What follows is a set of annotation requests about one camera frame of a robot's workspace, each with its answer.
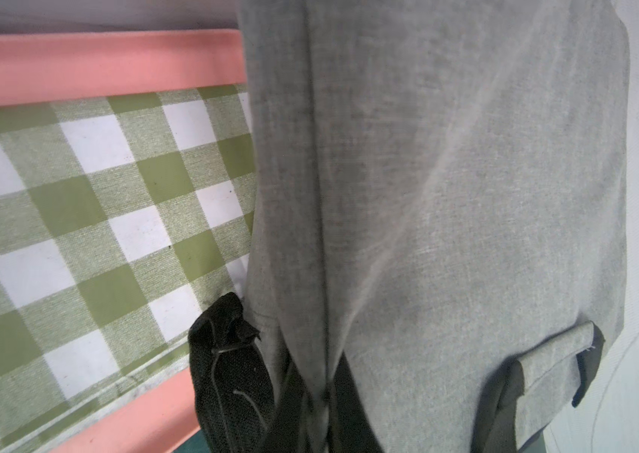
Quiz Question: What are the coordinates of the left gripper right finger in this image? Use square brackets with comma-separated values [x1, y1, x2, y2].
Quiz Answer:
[328, 355, 382, 453]

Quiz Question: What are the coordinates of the grey laptop sleeve back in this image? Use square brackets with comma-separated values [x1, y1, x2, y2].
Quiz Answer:
[237, 1, 630, 452]

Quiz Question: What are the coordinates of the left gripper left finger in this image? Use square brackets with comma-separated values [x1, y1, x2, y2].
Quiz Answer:
[259, 362, 310, 453]

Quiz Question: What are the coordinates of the green checkered cloth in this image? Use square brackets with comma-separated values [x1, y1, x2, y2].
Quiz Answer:
[0, 83, 257, 453]

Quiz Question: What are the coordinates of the grey laptop bag with strap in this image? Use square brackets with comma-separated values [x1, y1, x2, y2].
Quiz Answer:
[187, 293, 275, 452]

